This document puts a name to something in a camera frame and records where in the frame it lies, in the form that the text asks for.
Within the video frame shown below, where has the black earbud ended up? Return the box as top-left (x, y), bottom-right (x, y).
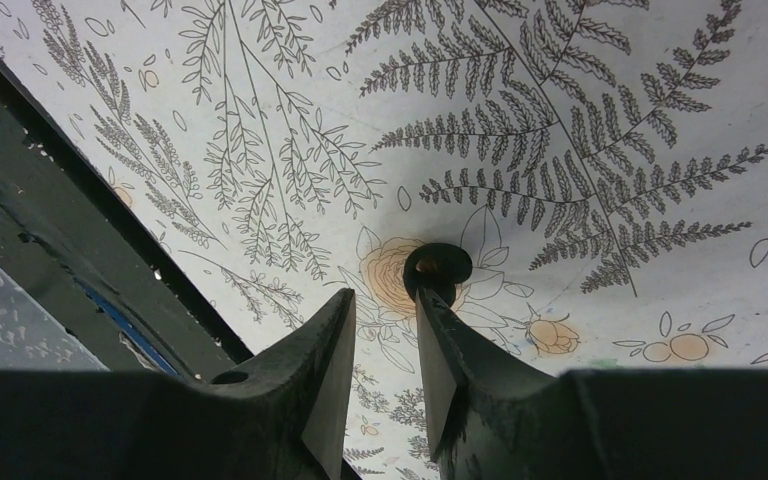
top-left (402, 243), bottom-right (473, 307)

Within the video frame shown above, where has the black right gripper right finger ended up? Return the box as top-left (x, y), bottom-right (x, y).
top-left (416, 289), bottom-right (768, 479)

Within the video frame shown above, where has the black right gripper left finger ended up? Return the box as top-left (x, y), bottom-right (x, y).
top-left (0, 288), bottom-right (356, 479)

